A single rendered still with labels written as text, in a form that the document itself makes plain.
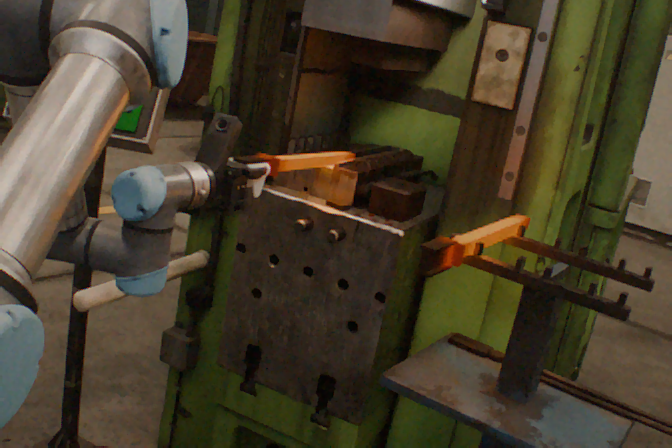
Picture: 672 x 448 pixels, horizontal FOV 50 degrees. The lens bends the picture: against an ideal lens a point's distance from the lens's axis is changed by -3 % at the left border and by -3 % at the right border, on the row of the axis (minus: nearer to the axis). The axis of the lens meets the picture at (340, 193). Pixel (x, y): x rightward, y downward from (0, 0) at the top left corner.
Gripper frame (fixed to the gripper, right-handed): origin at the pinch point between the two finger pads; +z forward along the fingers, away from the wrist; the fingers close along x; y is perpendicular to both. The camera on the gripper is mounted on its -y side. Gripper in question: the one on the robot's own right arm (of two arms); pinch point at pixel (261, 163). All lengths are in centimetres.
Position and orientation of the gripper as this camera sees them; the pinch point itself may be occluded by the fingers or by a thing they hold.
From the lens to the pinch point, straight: 134.2
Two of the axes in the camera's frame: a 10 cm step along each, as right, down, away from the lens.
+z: 4.3, -1.1, 9.0
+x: 8.8, 2.6, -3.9
